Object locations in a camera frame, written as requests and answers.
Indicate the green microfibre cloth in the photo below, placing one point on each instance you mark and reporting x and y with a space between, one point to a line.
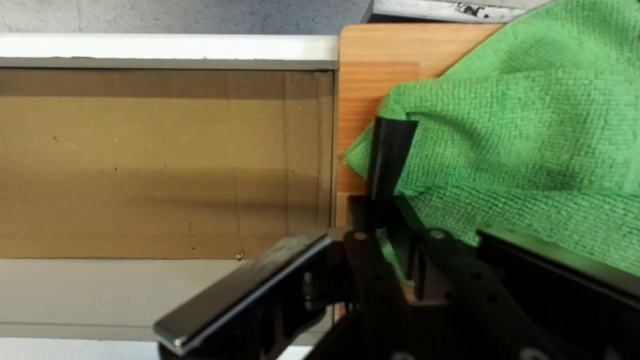
533 133

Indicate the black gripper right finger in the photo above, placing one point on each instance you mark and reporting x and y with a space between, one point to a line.
533 301

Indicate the white sink basin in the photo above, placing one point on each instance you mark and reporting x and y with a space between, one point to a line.
167 167

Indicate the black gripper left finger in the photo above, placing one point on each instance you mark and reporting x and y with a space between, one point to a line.
247 288

